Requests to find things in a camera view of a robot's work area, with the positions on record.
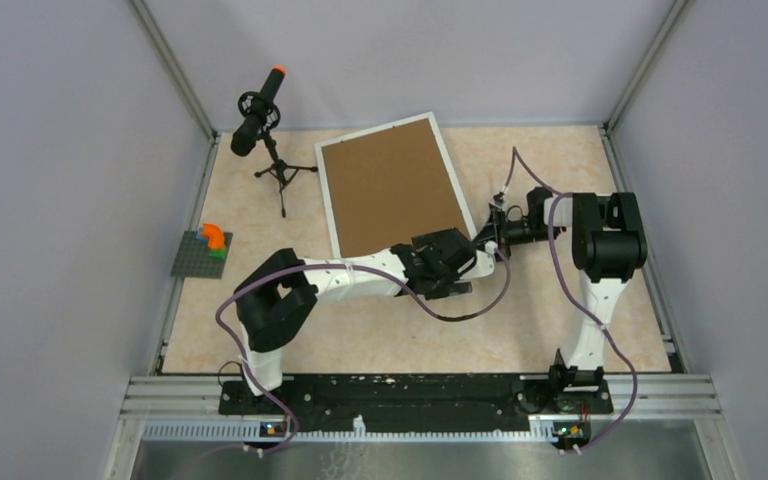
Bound orange curved toy block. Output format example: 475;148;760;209
199;223;226;249

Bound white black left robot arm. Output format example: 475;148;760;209
233;228;499;414

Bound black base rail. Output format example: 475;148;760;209
218;373;614;433

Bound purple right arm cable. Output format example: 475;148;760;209
509;146;640;455

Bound aluminium front rail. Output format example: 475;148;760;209
104;373;748;479

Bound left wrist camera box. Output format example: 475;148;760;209
465;241;498;280

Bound white picture frame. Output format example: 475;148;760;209
314;111;479;260

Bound black microphone tripod stand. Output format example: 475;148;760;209
253;134;319;218

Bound brown frame backing board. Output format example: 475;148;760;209
320;119;470;257

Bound black microphone orange tip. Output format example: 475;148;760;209
231;65;286;157

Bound green toy block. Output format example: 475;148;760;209
208;246;228;260

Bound grey lego baseplate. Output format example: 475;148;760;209
170;230;233;279

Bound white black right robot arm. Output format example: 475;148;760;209
479;187;648;412

